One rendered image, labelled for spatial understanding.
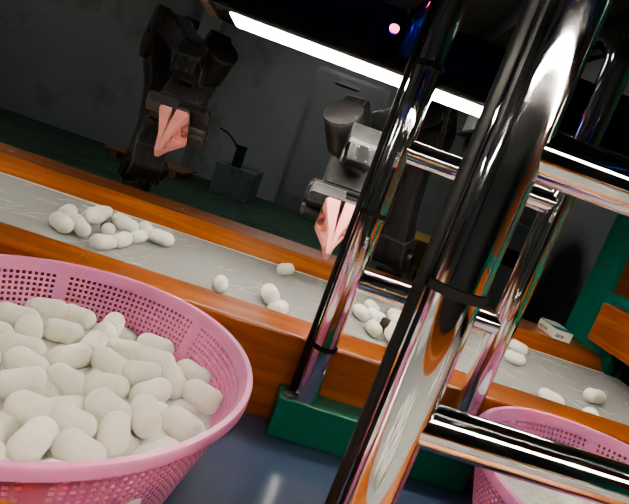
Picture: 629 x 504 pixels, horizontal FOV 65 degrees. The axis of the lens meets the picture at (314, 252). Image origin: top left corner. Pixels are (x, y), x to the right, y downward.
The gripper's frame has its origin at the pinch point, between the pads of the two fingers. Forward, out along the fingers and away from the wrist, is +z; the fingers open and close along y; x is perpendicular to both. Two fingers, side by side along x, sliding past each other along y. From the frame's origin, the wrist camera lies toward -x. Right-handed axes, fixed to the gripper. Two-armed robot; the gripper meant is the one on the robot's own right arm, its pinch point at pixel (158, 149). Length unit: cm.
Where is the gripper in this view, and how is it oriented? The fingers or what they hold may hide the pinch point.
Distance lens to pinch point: 81.9
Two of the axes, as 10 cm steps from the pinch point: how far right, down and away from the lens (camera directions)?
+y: 9.5, 3.2, 0.9
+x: -2.6, 5.8, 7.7
